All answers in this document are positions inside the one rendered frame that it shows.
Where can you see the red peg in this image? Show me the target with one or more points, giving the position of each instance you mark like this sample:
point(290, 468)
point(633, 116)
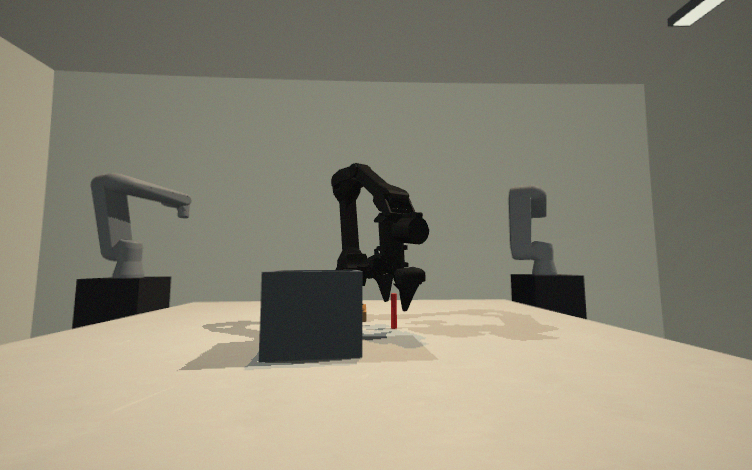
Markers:
point(393, 311)

